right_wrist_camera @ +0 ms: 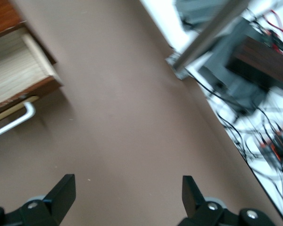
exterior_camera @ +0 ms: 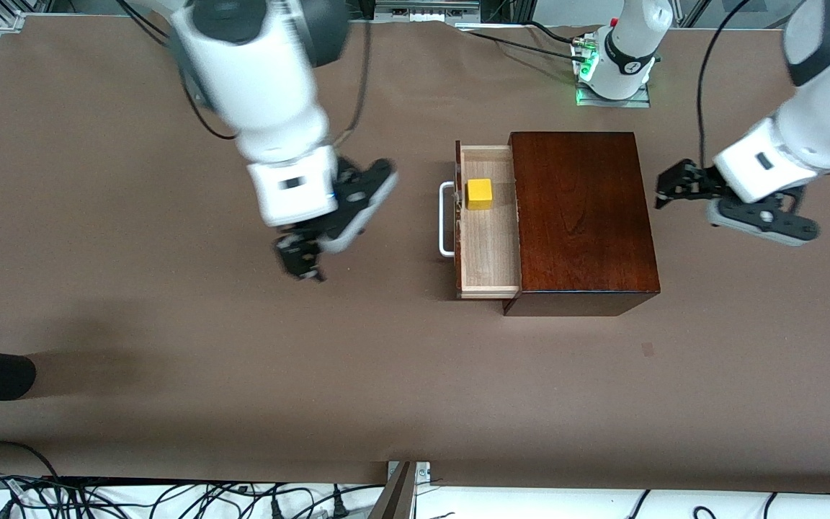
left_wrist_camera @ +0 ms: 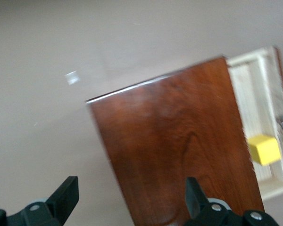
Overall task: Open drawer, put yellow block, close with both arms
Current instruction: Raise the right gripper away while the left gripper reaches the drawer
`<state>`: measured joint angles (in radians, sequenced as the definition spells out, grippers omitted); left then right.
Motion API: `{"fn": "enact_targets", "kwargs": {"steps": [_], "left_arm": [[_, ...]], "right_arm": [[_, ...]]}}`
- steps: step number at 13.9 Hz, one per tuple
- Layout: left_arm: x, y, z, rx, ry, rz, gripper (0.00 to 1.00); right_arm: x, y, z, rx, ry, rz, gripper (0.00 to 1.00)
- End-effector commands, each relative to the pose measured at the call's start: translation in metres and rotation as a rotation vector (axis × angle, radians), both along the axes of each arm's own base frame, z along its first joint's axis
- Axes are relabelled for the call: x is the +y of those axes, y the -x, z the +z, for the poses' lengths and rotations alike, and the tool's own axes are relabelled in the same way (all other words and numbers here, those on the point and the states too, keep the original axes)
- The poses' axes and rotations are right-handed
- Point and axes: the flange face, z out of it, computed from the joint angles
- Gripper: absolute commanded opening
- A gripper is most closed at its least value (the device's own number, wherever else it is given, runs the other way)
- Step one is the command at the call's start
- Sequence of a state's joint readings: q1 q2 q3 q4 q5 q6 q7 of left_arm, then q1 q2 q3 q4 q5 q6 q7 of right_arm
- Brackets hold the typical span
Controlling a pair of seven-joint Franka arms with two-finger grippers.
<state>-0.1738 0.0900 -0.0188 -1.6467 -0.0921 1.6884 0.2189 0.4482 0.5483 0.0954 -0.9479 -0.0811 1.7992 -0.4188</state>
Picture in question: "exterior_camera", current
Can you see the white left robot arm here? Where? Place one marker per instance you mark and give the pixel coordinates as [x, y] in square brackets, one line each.
[818, 122]

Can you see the dark grey metal post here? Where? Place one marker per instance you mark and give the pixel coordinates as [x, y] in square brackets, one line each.
[395, 497]

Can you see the aluminium frame rack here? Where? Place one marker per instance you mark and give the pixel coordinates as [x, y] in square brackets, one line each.
[422, 9]

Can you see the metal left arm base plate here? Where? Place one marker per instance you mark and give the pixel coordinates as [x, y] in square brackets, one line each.
[613, 101]

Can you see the silver corner bracket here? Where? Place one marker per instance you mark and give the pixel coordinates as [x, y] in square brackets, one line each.
[424, 472]

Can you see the yellow wooden cube block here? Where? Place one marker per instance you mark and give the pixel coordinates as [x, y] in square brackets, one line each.
[479, 194]

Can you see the dark brown wooden box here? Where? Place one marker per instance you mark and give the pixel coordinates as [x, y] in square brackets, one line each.
[588, 216]

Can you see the brown table cover sheet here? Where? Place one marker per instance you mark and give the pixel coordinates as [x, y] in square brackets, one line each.
[386, 375]

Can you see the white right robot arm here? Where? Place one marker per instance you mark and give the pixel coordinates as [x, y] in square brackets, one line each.
[264, 86]

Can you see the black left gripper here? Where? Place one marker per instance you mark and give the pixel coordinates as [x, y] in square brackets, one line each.
[696, 182]

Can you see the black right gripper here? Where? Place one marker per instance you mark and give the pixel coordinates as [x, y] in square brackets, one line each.
[305, 245]

